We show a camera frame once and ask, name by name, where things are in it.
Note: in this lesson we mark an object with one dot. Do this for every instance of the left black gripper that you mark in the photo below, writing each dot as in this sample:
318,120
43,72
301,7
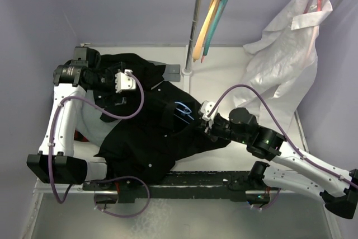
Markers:
110,73

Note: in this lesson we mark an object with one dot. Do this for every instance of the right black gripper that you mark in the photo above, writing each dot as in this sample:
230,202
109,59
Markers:
209,130

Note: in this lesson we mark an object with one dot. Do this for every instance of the light blue hanger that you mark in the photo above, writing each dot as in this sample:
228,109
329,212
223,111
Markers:
183,112

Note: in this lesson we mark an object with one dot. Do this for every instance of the black button shirt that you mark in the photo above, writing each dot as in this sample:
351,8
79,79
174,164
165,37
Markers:
149,139

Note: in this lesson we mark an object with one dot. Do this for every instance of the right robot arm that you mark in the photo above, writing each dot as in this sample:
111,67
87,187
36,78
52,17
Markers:
281,165

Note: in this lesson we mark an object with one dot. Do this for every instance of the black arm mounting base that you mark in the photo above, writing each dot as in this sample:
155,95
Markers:
126,191

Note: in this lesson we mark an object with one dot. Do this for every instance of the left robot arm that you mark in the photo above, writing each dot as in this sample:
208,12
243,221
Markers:
55,160

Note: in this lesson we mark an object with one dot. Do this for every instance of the grey shirt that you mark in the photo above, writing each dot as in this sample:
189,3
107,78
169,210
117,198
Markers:
95,124

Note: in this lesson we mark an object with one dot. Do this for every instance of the red black plaid shirt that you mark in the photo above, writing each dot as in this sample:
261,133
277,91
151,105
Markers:
80,137

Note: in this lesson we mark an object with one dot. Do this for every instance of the white hanging shirt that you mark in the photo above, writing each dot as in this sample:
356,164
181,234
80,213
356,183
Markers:
281,70

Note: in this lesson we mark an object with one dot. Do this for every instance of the orange hanger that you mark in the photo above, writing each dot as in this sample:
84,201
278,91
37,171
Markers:
204,32

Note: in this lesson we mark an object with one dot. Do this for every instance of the teal hanger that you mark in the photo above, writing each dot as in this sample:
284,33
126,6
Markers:
213,26

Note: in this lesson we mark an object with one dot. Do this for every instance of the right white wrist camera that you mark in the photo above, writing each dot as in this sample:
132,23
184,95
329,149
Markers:
207,111

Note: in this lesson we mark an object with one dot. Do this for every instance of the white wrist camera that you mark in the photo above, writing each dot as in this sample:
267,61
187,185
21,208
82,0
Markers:
207,111
124,81

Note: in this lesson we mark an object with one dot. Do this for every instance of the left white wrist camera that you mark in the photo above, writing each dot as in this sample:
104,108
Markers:
124,81

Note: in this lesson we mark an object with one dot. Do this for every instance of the aluminium frame rail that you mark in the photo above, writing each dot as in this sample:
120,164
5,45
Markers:
238,181

